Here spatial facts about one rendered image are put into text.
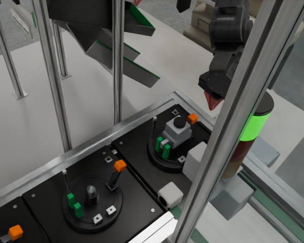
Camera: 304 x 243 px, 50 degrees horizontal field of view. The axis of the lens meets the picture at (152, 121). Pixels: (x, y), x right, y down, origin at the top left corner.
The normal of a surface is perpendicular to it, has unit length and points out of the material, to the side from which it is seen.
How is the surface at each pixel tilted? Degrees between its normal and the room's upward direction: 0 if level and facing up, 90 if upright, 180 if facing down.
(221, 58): 22
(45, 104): 0
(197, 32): 8
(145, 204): 0
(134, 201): 0
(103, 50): 90
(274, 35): 90
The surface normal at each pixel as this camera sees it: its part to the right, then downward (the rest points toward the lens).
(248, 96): -0.77, 0.45
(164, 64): 0.09, -0.63
